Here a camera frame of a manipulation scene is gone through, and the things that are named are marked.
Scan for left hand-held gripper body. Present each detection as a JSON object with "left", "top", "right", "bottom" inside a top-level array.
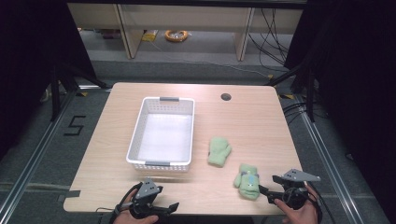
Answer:
[{"left": 129, "top": 176, "right": 164, "bottom": 219}]

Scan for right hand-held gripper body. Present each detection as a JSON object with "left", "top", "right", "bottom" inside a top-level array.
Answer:
[{"left": 279, "top": 168, "right": 321, "bottom": 211}]

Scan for green mitten with face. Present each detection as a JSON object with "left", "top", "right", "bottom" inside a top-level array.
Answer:
[{"left": 233, "top": 163, "right": 261, "bottom": 201}]

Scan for white plastic basket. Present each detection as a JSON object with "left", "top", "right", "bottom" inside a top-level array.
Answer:
[{"left": 125, "top": 96, "right": 196, "bottom": 173}]

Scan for green sponge toy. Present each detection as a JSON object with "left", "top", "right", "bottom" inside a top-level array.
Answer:
[{"left": 207, "top": 136, "right": 233, "bottom": 168}]

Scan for person's right hand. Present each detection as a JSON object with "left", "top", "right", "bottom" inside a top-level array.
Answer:
[{"left": 274, "top": 184, "right": 319, "bottom": 224}]

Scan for person's left hand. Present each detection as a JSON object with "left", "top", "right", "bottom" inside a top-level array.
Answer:
[{"left": 113, "top": 189, "right": 160, "bottom": 224}]

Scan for black metal stand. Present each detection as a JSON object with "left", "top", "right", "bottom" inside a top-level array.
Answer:
[
  {"left": 49, "top": 61, "right": 110, "bottom": 123},
  {"left": 264, "top": 61, "right": 318, "bottom": 123}
]

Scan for black curtain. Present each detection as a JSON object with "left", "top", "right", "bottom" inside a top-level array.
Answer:
[
  {"left": 0, "top": 0, "right": 98, "bottom": 161},
  {"left": 283, "top": 0, "right": 396, "bottom": 217}
]

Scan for yellow packet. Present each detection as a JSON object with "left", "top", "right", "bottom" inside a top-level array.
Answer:
[{"left": 141, "top": 29, "right": 159, "bottom": 43}]

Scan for beige wooden cabinet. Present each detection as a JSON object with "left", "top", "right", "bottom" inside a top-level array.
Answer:
[{"left": 67, "top": 3, "right": 304, "bottom": 62}]

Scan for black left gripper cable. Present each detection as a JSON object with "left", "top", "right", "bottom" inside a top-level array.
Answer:
[{"left": 108, "top": 182, "right": 143, "bottom": 224}]

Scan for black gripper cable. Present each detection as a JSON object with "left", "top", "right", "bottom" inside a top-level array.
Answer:
[
  {"left": 306, "top": 182, "right": 338, "bottom": 224},
  {"left": 108, "top": 182, "right": 143, "bottom": 224}
]

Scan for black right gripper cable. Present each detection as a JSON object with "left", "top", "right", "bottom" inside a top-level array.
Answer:
[{"left": 306, "top": 182, "right": 338, "bottom": 224}]

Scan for aluminium floor rail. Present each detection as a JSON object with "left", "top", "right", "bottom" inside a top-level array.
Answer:
[
  {"left": 297, "top": 94, "right": 366, "bottom": 224},
  {"left": 0, "top": 89, "right": 79, "bottom": 218}
]

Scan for black floor cables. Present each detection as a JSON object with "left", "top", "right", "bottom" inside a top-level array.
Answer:
[{"left": 281, "top": 101, "right": 329, "bottom": 126}]

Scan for bundle of black hanging cables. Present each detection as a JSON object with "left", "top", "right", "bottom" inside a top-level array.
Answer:
[{"left": 247, "top": 7, "right": 295, "bottom": 69}]

